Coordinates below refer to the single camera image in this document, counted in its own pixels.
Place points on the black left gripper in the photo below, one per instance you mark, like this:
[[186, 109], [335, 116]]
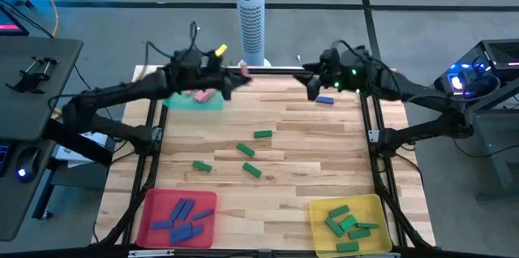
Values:
[[194, 71]]

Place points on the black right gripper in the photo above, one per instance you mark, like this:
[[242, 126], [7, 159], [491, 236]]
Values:
[[344, 69]]

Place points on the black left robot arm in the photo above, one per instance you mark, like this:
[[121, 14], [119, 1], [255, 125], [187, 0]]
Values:
[[113, 91]]

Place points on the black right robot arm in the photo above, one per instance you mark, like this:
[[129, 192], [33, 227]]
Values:
[[421, 92]]

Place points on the white tower fan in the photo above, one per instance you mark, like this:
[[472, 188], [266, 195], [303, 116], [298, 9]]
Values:
[[251, 18]]

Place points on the teal plastic bin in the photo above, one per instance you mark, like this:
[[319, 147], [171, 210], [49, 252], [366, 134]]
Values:
[[178, 104]]

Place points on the red plastic bin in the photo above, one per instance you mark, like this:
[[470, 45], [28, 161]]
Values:
[[162, 205]]

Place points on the yellow plastic bin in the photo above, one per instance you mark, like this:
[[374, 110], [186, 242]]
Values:
[[373, 209]]

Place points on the white paper sheet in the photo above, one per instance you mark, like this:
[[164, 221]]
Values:
[[95, 138], [67, 154]]

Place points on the black desk support beam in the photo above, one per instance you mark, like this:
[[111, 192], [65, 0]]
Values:
[[87, 153]]

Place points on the black computer tower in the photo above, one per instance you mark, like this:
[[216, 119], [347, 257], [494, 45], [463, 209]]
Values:
[[498, 59]]

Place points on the grey metal stand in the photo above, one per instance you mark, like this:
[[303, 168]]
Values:
[[498, 136]]

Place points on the dark grey side table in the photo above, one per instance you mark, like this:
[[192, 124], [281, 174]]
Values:
[[36, 67]]

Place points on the black clamp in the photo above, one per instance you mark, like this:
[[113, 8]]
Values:
[[30, 79]]

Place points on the black computer mouse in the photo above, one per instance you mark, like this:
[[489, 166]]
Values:
[[27, 160]]

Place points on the dark screen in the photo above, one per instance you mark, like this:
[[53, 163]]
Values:
[[10, 20]]

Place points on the black keyboard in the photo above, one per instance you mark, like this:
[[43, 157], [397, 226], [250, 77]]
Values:
[[3, 158]]

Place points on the dark grey desk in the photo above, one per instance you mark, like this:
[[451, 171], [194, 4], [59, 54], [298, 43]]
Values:
[[16, 205]]

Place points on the black aluminium table frame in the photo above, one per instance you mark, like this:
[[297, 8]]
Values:
[[275, 71]]

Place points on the silver metal bracket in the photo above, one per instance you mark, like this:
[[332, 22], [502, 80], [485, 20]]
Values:
[[151, 253], [377, 254]]

